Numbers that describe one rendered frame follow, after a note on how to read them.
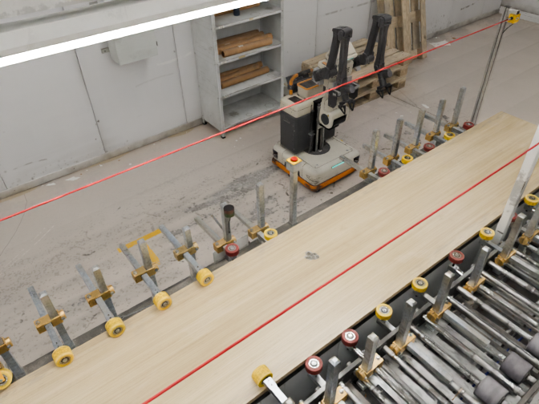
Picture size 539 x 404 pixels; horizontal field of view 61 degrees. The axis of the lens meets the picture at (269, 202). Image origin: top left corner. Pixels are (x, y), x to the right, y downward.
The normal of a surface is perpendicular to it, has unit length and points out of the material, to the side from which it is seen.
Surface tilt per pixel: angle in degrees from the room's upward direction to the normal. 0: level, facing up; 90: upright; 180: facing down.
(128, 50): 90
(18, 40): 61
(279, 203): 0
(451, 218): 0
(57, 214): 0
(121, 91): 90
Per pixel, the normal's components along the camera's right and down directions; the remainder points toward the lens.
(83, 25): 0.52, 0.06
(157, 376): -0.02, -0.77
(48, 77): 0.61, 0.50
